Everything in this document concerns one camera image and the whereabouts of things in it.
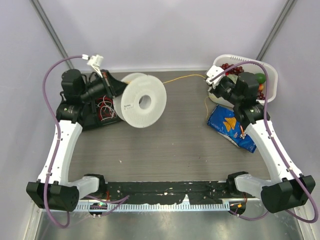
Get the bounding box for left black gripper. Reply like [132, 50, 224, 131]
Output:
[80, 69, 132, 103]

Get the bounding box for white plastic spool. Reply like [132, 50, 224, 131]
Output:
[113, 72, 167, 128]

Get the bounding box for yellow cable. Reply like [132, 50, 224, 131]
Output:
[122, 74, 210, 120]

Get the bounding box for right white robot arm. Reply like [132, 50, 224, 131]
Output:
[207, 72, 316, 213]

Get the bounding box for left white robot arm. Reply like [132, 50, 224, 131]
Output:
[26, 69, 127, 212]

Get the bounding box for dark red grape bunch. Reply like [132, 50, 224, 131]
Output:
[220, 63, 244, 76]

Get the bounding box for blue chips bag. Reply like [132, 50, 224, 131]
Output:
[206, 104, 257, 153]

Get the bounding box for red yellow peach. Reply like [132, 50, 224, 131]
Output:
[258, 84, 264, 92]

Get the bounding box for dark purple grape bunch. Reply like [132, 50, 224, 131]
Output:
[257, 91, 266, 100]

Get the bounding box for green lime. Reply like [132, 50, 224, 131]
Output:
[254, 73, 266, 85]

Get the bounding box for white plastic basket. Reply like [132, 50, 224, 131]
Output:
[208, 54, 278, 108]

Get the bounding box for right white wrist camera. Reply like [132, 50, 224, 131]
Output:
[205, 65, 224, 88]

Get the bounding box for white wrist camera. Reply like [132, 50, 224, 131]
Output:
[87, 54, 104, 74]
[205, 65, 224, 88]

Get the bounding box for red and white cables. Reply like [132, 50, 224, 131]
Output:
[96, 97, 117, 121]

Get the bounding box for black compartment cable box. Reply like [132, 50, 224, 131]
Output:
[82, 95, 122, 131]

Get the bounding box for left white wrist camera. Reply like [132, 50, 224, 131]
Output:
[87, 54, 104, 74]

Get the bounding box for right aluminium frame post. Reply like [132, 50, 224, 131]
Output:
[255, 0, 298, 61]

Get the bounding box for aluminium frame post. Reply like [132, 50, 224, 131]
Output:
[255, 0, 298, 61]
[29, 0, 69, 59]

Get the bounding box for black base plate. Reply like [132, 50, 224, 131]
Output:
[77, 181, 257, 205]

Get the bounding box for left aluminium frame post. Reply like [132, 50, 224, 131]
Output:
[29, 0, 69, 59]

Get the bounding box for white slotted cable duct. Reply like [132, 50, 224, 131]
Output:
[74, 201, 230, 213]

